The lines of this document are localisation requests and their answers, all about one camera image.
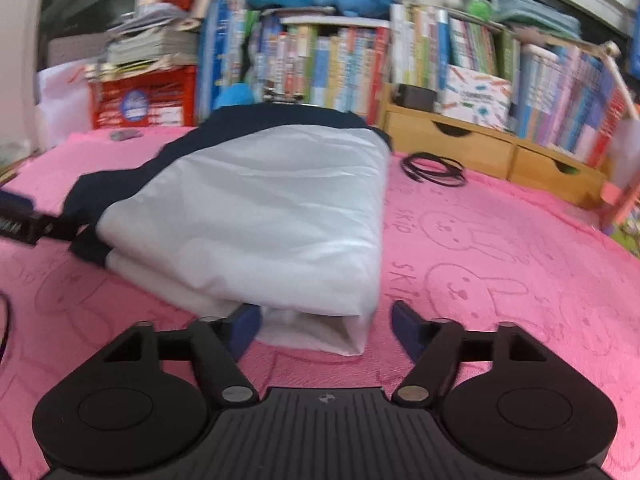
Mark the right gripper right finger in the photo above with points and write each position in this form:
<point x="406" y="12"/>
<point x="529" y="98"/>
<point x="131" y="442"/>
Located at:
<point x="433" y="347"/>

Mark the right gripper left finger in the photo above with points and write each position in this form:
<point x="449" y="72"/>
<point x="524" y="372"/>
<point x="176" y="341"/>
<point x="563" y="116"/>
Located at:
<point x="217" y="346"/>

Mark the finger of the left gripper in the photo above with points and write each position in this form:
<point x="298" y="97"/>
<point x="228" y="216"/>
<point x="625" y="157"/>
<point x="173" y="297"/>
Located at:
<point x="67" y="228"/>

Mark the white navy zip jacket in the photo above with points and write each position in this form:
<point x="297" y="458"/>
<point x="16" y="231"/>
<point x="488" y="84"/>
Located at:
<point x="277" y="205"/>

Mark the pink bunny print blanket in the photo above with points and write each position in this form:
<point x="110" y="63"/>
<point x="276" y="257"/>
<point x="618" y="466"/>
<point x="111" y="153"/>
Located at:
<point x="482" y="254"/>

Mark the small grey flat object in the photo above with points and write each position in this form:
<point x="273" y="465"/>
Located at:
<point x="123" y="135"/>

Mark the red plastic crate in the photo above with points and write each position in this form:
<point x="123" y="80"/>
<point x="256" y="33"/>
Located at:
<point x="159" y="98"/>

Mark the stack of papers and booklets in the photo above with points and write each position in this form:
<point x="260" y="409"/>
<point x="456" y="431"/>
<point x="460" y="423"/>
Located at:
<point x="160" y="36"/>

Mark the wooden drawer organizer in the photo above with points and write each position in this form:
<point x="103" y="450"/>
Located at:
<point x="495" y="153"/>

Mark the blue plush ball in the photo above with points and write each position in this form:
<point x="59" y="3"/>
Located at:
<point x="236" y="94"/>

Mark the pink dollhouse toy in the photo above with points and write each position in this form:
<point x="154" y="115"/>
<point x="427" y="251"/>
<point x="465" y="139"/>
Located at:
<point x="619" y="215"/>

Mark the miniature bicycle model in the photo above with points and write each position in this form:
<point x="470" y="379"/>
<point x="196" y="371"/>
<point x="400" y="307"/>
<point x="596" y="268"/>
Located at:
<point x="272" y="95"/>

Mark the black power adapter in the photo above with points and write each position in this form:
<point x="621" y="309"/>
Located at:
<point x="415" y="98"/>

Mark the white label printer box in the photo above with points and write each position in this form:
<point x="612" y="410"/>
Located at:
<point x="475" y="97"/>

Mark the row of upright books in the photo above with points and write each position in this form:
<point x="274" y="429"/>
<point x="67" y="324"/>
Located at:
<point x="563" y="97"/>

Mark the folded teal cloth stack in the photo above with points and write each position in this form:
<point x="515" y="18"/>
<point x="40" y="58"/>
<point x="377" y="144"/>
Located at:
<point x="536" y="14"/>

